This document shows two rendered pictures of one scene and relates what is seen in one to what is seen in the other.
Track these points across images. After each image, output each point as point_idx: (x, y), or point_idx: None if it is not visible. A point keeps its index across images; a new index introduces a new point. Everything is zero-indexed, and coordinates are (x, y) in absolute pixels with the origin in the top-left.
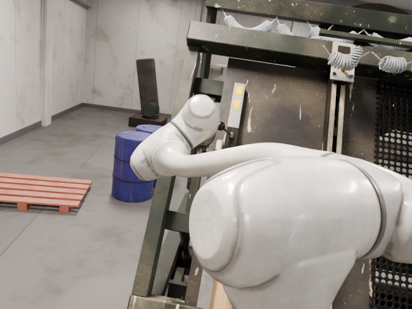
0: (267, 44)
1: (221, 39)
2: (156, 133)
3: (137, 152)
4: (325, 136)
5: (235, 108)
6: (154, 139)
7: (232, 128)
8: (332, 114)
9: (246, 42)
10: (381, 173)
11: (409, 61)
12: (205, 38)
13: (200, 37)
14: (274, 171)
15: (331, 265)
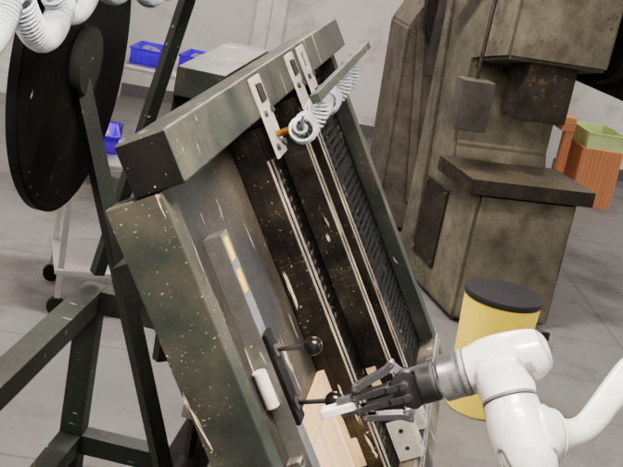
0: (228, 128)
1: (204, 153)
2: (538, 418)
3: (551, 458)
4: (293, 261)
5: (246, 292)
6: (551, 426)
7: (269, 334)
8: (291, 220)
9: (218, 139)
10: None
11: (280, 78)
12: (197, 164)
13: (192, 166)
14: None
15: None
